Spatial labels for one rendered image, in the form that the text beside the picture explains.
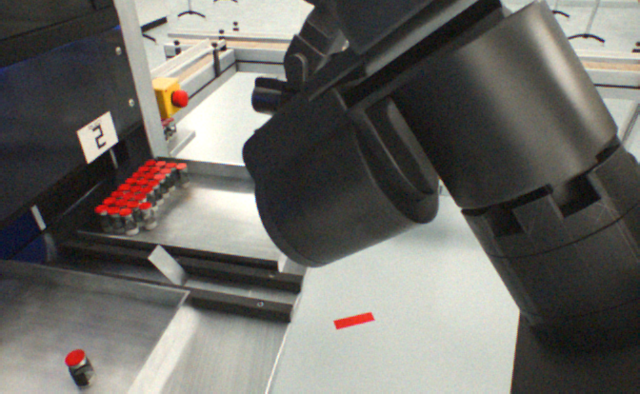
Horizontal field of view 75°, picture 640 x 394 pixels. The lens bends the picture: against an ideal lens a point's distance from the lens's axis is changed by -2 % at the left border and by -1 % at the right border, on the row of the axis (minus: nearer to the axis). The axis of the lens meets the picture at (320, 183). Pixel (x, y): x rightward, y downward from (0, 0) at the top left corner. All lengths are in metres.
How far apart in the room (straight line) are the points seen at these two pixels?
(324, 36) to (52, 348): 0.55
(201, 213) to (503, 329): 1.35
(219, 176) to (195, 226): 0.17
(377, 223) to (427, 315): 1.65
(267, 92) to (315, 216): 0.57
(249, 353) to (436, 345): 1.21
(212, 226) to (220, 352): 0.26
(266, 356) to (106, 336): 0.22
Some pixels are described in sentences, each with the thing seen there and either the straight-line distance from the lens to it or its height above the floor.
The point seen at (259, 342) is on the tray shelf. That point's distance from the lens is 0.59.
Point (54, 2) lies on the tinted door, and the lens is 0.79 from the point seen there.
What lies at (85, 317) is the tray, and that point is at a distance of 0.68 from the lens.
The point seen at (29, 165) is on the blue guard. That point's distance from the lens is 0.73.
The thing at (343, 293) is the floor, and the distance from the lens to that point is 1.83.
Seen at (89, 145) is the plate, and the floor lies 1.02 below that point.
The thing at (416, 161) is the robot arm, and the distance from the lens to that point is 0.17.
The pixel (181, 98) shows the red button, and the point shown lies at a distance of 1.00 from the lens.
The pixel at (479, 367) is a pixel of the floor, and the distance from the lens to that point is 1.71.
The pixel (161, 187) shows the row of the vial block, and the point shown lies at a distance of 0.85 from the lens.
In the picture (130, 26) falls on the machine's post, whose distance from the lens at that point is 0.91.
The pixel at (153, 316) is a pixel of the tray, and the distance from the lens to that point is 0.65.
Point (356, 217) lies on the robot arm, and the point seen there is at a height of 1.25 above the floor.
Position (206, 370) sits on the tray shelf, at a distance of 0.58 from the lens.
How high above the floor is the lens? 1.35
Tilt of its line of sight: 33 degrees down
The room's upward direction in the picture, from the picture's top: straight up
